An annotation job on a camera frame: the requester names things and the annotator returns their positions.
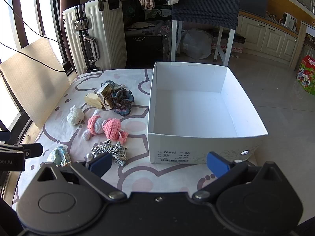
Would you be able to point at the green patterned box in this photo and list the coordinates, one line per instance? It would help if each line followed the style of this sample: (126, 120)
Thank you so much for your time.
(157, 13)

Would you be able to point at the white air fryer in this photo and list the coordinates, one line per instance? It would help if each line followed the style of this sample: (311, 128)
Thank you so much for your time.
(289, 21)

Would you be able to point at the small pale yellow box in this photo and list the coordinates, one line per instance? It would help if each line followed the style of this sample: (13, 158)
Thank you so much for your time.
(103, 92)

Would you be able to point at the white chair frame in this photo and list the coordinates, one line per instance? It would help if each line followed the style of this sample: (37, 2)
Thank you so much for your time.
(175, 39)

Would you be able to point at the green beer carton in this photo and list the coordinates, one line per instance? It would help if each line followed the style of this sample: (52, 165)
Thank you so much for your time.
(306, 76)

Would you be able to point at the window frame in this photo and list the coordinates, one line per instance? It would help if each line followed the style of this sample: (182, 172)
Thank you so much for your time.
(39, 5)

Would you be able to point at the cream kitchen cabinets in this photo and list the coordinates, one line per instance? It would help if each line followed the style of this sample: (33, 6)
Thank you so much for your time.
(268, 39)

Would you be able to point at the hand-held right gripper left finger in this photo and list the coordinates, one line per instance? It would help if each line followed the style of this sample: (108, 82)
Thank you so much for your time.
(101, 163)

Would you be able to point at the dark crochet scrunchie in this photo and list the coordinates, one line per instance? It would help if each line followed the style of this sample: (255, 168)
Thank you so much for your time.
(121, 100)

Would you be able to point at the pink crochet doll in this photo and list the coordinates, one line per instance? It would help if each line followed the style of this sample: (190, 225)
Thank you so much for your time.
(110, 127)

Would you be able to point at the grey crochet mouse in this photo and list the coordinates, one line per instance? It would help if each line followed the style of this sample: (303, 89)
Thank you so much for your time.
(109, 83)

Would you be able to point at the wooden leg bar table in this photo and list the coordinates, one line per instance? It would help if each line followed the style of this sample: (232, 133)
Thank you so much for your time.
(299, 46)

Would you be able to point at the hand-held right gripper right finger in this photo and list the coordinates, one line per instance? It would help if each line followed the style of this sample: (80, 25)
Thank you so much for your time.
(217, 164)

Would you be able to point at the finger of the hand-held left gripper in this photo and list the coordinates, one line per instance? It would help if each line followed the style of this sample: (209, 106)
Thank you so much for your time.
(33, 150)
(5, 135)

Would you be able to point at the navy knit chair cover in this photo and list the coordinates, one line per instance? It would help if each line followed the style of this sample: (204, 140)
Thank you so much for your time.
(206, 2)

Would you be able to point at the white cardboard box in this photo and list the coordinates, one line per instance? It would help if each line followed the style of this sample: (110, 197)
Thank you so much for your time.
(192, 108)

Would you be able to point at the clear plastic bag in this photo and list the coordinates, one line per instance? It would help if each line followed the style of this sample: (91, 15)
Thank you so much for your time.
(147, 28)

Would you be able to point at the black bag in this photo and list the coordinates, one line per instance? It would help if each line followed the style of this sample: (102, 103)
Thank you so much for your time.
(145, 51)

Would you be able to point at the white yarn ball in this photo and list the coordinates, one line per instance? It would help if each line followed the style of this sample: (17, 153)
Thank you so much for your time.
(75, 116)

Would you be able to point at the floral fabric pouch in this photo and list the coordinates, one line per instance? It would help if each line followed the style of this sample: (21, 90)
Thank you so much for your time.
(59, 156)

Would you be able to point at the black power adapter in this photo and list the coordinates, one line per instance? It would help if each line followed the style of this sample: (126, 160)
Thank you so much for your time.
(69, 68)

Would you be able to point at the beige board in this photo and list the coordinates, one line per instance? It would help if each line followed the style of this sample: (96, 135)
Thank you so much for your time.
(32, 78)

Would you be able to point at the oval box wooden lid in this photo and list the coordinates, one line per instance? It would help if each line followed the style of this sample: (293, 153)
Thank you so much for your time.
(92, 100)

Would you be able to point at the pink slipper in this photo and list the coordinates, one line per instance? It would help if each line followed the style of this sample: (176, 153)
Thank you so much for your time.
(217, 46)
(236, 51)

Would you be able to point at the white plastic bag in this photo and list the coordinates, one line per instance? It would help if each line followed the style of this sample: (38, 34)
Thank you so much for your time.
(195, 44)

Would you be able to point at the white ribbed suitcase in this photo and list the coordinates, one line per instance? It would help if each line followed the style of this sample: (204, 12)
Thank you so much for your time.
(105, 36)

